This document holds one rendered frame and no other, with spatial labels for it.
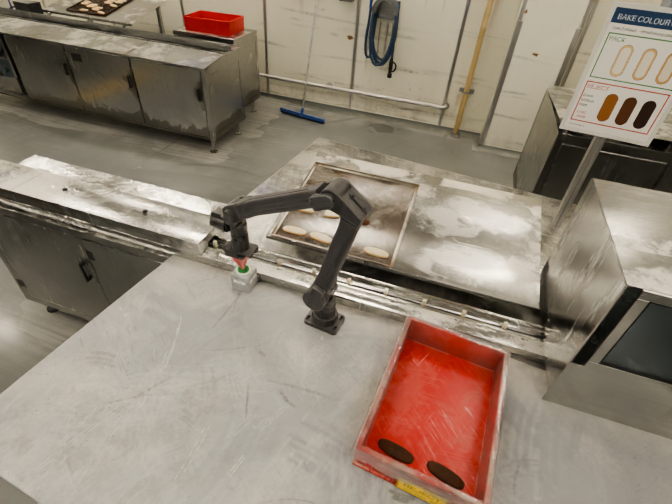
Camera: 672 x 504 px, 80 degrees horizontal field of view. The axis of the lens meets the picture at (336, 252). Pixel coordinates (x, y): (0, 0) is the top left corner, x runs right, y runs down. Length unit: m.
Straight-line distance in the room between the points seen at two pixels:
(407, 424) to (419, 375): 0.17
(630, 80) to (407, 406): 1.42
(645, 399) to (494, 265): 0.61
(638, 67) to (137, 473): 2.03
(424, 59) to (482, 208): 3.25
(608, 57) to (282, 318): 1.50
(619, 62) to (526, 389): 1.21
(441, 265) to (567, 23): 3.31
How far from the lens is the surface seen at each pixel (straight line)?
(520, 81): 4.62
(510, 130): 4.77
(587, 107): 1.94
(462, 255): 1.63
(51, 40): 5.02
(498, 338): 1.45
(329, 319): 1.35
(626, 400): 1.42
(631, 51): 1.91
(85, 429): 1.33
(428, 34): 4.86
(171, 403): 1.29
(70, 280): 2.38
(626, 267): 1.17
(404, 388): 1.29
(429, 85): 4.97
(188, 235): 1.64
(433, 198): 1.84
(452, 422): 1.27
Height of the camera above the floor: 1.90
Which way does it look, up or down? 40 degrees down
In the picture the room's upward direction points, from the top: 5 degrees clockwise
